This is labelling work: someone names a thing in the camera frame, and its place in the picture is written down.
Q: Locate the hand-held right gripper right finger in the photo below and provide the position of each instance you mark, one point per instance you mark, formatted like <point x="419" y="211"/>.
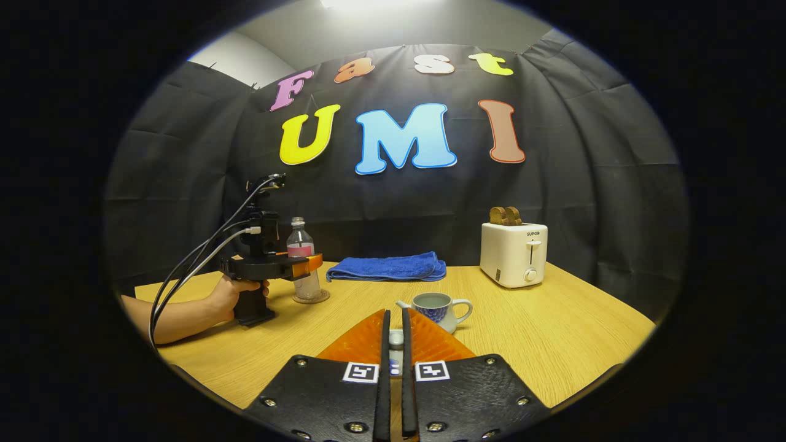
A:
<point x="406" y="350"/>

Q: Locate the white toaster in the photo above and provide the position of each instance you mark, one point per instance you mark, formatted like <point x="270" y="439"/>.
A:
<point x="513" y="255"/>

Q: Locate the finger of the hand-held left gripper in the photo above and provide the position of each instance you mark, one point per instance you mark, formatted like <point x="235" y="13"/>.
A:
<point x="305" y="266"/>

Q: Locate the white blue-patterned teacup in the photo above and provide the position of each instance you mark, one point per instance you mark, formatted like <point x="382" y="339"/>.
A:
<point x="439" y="310"/>

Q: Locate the round coaster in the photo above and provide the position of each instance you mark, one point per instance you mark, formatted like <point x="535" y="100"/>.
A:
<point x="312" y="298"/>

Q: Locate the white teacup lid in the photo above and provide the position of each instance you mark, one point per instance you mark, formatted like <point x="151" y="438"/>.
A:
<point x="396" y="339"/>

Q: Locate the blue folded towel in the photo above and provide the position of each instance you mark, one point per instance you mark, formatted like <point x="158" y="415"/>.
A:
<point x="387" y="268"/>

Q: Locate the black backdrop cloth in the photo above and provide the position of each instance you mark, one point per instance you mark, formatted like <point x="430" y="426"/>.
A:
<point x="583" y="202"/>

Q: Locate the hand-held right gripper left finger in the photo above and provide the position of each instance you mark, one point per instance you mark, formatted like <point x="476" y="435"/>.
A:
<point x="384" y="350"/>

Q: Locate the clear plastic water bottle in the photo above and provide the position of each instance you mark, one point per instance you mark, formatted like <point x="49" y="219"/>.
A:
<point x="302" y="242"/>

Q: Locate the ceiling light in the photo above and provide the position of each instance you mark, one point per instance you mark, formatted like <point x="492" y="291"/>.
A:
<point x="368" y="3"/>

